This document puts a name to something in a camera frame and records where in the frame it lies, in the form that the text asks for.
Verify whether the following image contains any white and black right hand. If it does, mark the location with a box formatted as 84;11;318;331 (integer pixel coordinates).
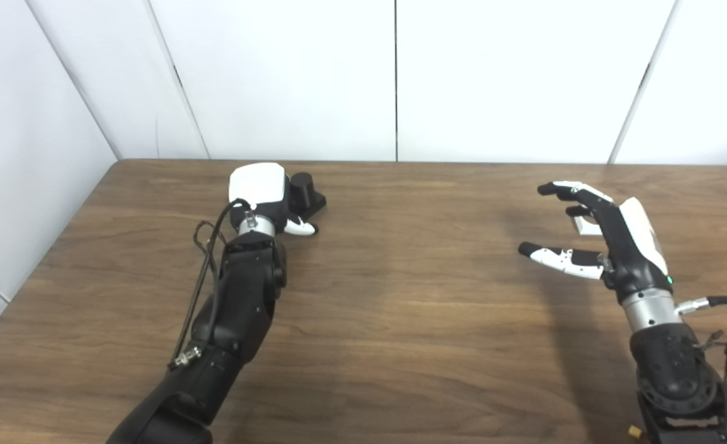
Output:
518;181;675;303

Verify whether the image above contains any thin left arm wire bundle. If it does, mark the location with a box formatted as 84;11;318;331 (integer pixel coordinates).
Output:
192;220;217;275

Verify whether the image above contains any black peg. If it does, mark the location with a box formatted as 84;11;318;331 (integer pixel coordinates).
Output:
286;172;327;220

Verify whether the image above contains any thick black left wrist cable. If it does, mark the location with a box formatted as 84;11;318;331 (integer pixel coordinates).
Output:
168;198;254;371

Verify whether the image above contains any thin arm wire bundle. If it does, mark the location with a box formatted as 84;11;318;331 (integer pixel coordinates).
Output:
693;330;727;384
192;220;217;275

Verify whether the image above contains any white and black left hand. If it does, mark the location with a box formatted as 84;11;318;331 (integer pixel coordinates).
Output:
228;162;319;238

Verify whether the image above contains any thin right arm wire bundle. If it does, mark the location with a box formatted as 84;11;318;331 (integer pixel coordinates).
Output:
693;330;727;384

